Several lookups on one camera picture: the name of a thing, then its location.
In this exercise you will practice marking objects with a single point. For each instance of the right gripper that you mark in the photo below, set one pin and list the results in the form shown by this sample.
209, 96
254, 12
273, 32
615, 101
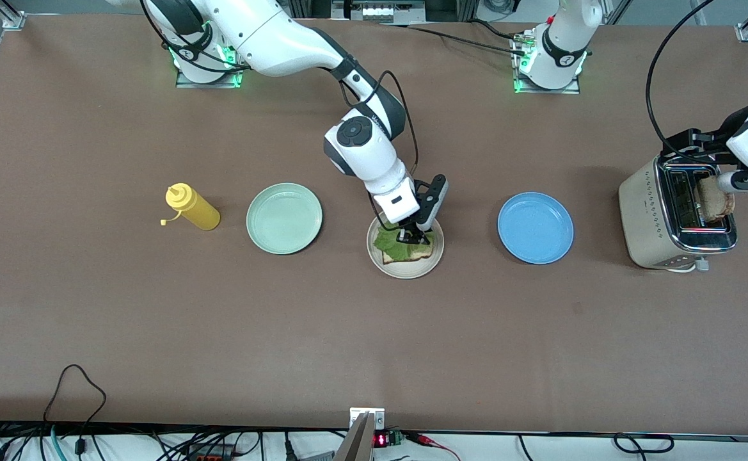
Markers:
407, 234

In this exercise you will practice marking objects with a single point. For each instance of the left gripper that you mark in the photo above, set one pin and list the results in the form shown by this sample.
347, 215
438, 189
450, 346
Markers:
714, 142

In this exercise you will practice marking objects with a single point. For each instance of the bread slice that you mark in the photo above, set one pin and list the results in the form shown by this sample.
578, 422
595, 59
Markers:
420, 255
709, 206

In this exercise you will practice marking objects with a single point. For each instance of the green lettuce leaf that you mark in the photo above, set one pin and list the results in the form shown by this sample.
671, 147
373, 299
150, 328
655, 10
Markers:
386, 243

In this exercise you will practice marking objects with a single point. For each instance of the yellow mustard squeeze bottle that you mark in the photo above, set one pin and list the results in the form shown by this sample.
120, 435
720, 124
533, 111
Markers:
198, 211

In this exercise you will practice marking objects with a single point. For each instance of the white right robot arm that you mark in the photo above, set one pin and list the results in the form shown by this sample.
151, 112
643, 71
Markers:
278, 38

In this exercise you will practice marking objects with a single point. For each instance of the beige plate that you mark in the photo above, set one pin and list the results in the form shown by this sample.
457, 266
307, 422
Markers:
405, 272

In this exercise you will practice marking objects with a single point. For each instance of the blue plate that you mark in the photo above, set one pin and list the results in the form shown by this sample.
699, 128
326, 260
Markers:
535, 228

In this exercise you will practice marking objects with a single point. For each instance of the pale green plate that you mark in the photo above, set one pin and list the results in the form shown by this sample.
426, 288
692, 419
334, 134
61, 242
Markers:
284, 218

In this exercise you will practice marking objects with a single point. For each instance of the beige and chrome toaster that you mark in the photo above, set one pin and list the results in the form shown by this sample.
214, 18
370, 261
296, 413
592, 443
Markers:
642, 218

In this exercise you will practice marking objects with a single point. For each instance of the red digit display module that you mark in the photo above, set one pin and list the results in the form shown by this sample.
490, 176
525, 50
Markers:
381, 440

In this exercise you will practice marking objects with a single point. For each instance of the grey metal bar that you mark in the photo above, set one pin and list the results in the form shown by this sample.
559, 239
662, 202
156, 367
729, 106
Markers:
358, 445

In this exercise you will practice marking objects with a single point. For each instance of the grey power unit with lights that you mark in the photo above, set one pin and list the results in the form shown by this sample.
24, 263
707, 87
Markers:
377, 11

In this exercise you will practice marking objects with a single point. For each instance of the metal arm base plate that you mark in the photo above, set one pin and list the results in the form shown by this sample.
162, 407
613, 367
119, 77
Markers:
207, 82
543, 91

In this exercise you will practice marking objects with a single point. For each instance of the small metal mounting bracket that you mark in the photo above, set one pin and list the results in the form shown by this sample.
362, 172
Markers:
379, 419

